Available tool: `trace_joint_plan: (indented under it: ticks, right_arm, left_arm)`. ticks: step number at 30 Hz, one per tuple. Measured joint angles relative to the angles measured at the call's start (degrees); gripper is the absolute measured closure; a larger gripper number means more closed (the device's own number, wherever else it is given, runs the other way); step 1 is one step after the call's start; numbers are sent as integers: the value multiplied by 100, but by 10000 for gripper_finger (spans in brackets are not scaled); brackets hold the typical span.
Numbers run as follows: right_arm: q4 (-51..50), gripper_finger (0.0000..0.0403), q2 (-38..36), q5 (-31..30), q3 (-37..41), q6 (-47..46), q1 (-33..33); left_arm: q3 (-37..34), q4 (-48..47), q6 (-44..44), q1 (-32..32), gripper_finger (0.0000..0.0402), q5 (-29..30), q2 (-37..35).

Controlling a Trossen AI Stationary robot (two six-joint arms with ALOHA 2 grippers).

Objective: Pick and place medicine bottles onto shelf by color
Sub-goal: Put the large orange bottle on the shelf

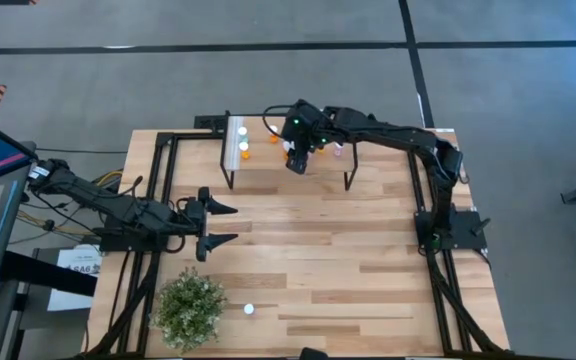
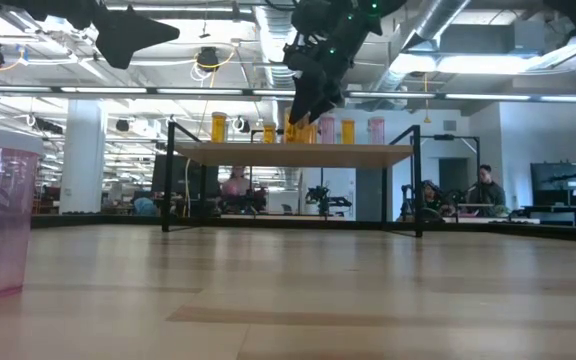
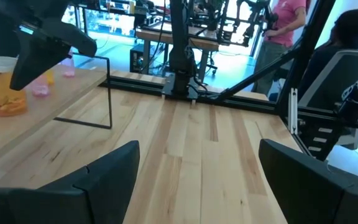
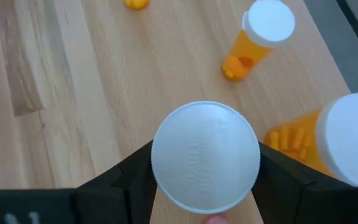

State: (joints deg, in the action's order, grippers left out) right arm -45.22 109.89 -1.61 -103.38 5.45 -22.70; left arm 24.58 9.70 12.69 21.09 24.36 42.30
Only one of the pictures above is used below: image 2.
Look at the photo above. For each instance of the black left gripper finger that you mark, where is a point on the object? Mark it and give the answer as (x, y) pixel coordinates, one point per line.
(123, 37)

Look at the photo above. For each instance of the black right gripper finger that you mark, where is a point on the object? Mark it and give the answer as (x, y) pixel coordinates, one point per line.
(308, 87)
(329, 101)

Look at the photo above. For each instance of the large orange medicine bottle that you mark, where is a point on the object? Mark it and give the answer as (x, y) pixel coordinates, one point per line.
(305, 135)

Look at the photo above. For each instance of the background black robot arm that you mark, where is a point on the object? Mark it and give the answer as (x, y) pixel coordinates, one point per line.
(323, 197)

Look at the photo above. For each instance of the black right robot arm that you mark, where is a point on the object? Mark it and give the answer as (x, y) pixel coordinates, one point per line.
(348, 7)

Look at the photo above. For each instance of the wooden shelf with black legs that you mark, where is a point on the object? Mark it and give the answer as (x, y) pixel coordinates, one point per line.
(293, 155)

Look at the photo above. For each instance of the long ceiling light strip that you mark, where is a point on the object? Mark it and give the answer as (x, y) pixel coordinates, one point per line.
(193, 91)

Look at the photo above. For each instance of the person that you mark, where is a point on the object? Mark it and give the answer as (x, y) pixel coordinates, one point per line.
(144, 206)
(433, 197)
(235, 185)
(488, 187)

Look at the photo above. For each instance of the white building pillar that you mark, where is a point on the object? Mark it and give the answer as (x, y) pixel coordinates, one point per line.
(83, 155)

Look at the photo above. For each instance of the black desk monitor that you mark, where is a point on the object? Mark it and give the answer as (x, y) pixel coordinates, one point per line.
(183, 175)

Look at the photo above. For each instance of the round silver air duct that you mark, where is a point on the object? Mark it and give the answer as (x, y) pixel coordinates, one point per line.
(433, 25)

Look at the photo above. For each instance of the rectangular grey air duct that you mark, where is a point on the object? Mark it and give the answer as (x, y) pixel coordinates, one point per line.
(488, 37)

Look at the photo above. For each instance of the black wall television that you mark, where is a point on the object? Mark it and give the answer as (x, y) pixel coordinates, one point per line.
(563, 182)

